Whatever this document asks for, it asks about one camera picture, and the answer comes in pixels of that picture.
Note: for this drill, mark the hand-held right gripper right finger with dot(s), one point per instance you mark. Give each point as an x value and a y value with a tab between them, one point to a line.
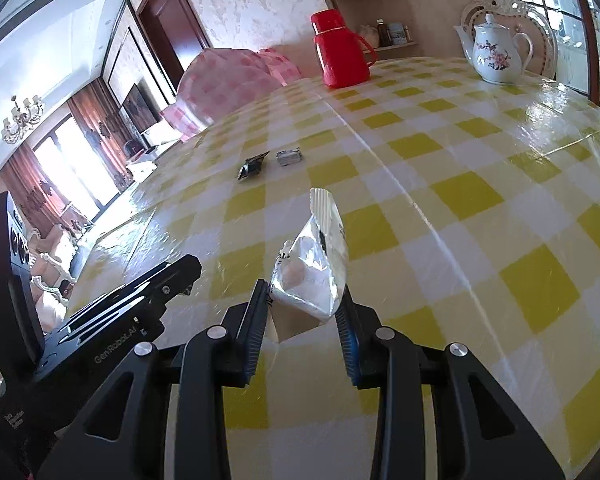
349	345

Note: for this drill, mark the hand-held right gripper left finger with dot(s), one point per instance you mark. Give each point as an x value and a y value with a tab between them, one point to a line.
257	330

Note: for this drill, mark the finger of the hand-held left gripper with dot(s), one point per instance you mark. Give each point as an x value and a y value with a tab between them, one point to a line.
155	285

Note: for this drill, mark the white snack packet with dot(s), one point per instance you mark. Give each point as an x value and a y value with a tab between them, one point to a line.
310	270

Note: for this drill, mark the cream ornate sofa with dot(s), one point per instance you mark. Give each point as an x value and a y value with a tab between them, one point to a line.
55	260

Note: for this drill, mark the black wrapped candy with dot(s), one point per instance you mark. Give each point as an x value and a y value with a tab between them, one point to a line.
252	166

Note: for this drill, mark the brown patterned curtain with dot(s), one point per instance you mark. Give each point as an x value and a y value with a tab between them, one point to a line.
30	180
100	125

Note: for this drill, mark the blue and white wrapped candy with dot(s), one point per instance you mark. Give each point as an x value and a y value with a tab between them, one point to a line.
289	156

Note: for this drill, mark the black television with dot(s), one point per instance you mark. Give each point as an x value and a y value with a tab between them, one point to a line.
140	105

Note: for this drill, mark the pink checked cloth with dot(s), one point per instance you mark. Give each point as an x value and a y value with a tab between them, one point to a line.
220	85

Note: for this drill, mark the crystal chandelier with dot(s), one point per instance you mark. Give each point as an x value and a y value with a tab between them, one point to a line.
22	120

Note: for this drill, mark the dark wooden door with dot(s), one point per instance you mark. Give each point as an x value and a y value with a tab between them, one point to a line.
175	20

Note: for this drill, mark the red thermos jug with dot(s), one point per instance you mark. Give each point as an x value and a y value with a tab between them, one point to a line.
342	55

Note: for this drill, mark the wooden corner shelf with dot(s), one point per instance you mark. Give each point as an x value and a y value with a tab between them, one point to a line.
400	46

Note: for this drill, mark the small clear bag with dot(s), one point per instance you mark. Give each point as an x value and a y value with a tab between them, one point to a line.
368	36

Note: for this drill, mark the brown bottle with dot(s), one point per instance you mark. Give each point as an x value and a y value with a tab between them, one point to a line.
382	32

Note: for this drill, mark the small printed box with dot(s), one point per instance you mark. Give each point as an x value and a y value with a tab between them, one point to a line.
395	33

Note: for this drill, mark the white floral teapot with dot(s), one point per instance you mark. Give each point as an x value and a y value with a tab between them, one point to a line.
497	60

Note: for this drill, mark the white ornate chair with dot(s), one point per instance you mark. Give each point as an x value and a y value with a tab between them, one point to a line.
500	2

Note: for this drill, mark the dark framed wall panel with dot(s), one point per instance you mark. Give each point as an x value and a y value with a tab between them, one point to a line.
117	55

